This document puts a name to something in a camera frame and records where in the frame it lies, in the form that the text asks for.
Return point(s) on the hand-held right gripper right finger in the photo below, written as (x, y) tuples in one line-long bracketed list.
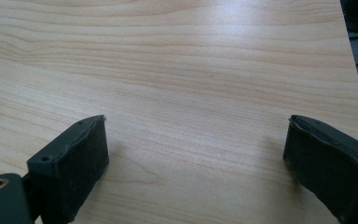
[(329, 168)]

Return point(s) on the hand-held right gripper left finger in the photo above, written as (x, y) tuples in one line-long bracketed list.
[(71, 165)]

